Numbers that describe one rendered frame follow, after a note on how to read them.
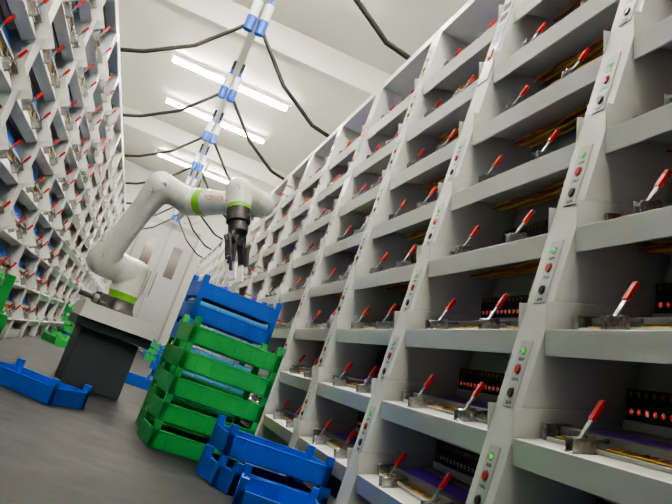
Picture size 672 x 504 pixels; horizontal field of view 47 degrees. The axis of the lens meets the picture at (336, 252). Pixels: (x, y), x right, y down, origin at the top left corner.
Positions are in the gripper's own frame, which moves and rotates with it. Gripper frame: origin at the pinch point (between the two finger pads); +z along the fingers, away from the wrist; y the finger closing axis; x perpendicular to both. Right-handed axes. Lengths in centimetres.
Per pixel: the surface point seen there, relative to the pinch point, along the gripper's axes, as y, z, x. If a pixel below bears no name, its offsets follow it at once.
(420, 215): 12, 7, 82
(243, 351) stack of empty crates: 24, 41, 25
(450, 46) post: -20, -79, 84
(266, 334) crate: -6.3, 23.9, 9.7
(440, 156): 12, -11, 90
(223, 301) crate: 10.0, 15.1, 3.4
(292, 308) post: -110, -33, -56
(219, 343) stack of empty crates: 31, 40, 21
